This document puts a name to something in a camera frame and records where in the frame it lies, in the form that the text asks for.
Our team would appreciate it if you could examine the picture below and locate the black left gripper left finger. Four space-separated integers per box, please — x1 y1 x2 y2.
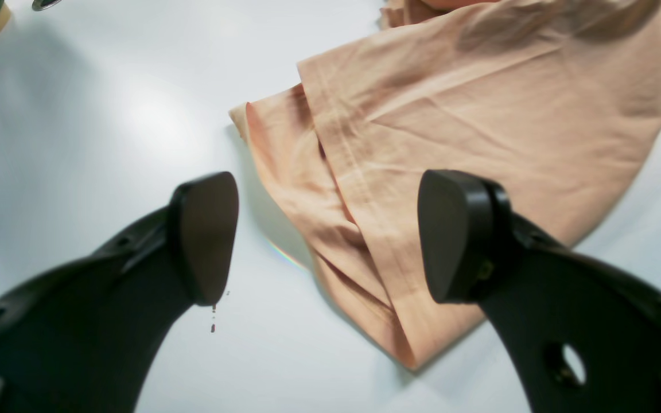
0 172 239 412

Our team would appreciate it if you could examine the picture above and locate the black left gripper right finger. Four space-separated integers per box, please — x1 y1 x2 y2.
417 170 661 412

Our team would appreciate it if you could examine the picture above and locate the peach T-shirt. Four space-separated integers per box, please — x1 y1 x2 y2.
230 1 661 371

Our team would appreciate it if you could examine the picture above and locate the right silver table grommet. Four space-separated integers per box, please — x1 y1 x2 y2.
31 0 62 11

